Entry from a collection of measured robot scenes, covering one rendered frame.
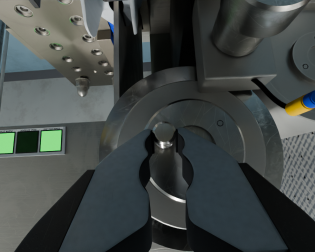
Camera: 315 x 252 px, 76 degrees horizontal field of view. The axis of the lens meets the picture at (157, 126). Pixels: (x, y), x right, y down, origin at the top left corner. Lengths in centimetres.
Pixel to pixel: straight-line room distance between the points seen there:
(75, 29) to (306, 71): 33
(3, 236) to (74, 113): 207
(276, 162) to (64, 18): 34
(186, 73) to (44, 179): 47
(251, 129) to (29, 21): 36
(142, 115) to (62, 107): 253
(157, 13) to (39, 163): 47
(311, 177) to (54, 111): 259
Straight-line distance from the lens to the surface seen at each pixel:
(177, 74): 18
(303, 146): 36
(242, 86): 17
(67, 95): 270
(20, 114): 295
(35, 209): 59
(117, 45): 21
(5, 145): 63
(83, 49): 45
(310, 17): 25
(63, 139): 55
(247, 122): 17
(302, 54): 22
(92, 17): 21
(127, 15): 25
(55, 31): 41
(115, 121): 17
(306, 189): 36
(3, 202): 63
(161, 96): 17
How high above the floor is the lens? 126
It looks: 12 degrees down
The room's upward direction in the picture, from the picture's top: 177 degrees clockwise
